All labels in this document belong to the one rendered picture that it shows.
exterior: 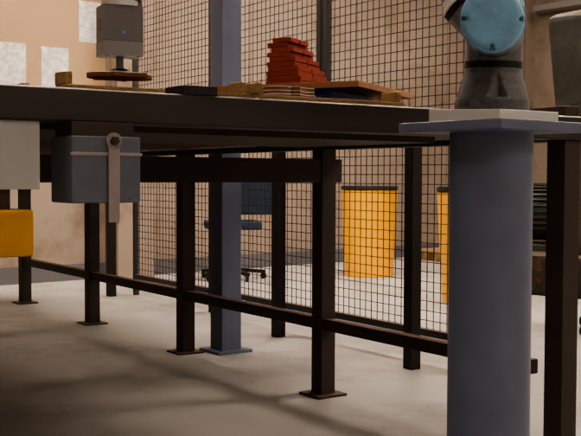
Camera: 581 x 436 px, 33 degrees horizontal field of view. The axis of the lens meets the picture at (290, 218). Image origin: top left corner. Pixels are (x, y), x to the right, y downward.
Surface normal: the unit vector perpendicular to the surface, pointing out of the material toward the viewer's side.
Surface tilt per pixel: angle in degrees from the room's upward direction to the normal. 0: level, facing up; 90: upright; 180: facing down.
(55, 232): 90
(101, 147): 90
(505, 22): 97
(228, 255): 90
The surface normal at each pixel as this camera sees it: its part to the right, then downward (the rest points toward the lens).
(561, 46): -0.67, 0.23
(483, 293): -0.33, 0.04
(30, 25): 0.63, 0.04
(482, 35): -0.13, 0.17
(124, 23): 0.42, 0.04
